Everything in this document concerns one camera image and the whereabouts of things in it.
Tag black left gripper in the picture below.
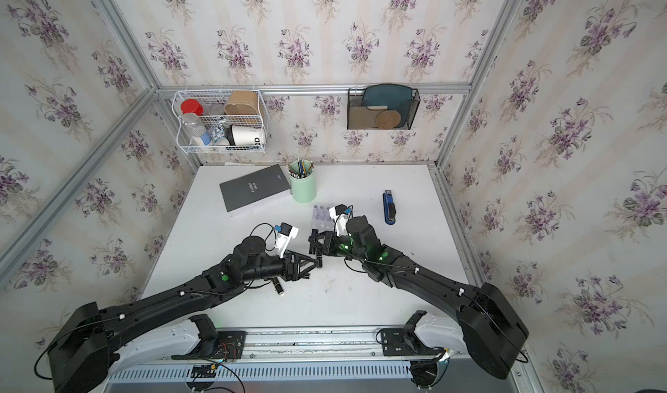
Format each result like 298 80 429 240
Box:
241 251 321 288

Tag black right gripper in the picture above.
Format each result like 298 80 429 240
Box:
306 231 368 264

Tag black lipstick gold band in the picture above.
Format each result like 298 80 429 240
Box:
272 278 284 296

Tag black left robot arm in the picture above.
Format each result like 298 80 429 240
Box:
43 236 321 392

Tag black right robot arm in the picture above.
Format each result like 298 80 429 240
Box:
308 216 529 379

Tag clear acrylic lipstick organizer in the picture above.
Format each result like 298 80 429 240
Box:
311 206 334 233

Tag pens in cup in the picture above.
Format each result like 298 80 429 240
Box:
288 159 314 179

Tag mint green pen cup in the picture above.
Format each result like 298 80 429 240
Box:
289 172 316 203

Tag dark grey notebook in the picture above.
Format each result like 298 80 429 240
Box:
219 165 291 214

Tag white cylindrical speaker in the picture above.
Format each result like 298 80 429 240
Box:
226 125 266 147

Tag clear plastic bottle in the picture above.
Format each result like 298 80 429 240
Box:
182 113 211 147

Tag red lidded jar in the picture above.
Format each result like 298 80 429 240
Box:
180 99 204 116

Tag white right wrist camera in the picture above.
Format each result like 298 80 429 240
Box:
329 204 354 237

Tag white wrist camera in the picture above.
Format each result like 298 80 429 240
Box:
274 223 299 259
329 204 354 237

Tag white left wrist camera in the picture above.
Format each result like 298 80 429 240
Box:
274 223 299 259

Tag aluminium front rail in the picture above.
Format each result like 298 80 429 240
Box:
134 324 527 363

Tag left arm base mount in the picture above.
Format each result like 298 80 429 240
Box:
170 314 248 362

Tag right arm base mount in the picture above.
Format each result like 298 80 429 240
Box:
375 310 446 357

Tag black mesh wall organizer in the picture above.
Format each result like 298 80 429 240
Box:
347 87 421 130

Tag white wire wall basket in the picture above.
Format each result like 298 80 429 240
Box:
171 89 269 154

